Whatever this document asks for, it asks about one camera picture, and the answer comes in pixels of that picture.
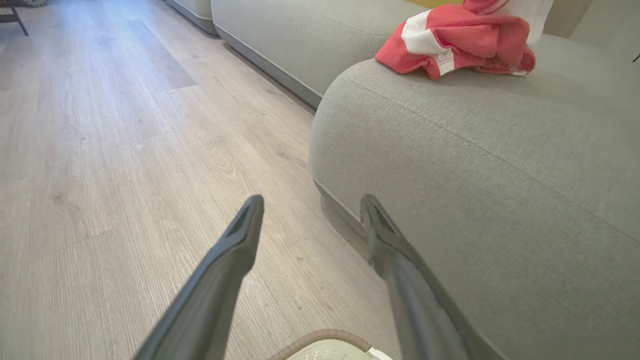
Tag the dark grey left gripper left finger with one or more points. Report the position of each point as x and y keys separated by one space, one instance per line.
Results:
x=215 y=290

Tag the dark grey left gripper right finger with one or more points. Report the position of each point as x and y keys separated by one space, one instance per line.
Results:
x=415 y=300

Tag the orange and white garment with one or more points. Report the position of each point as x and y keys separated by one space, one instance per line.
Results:
x=475 y=35

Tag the grey and yellow sofa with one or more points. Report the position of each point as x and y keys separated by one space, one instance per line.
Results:
x=500 y=175

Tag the cream perforated laundry basket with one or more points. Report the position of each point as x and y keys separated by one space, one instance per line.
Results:
x=330 y=350

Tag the dark side table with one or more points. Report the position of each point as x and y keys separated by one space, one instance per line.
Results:
x=12 y=17

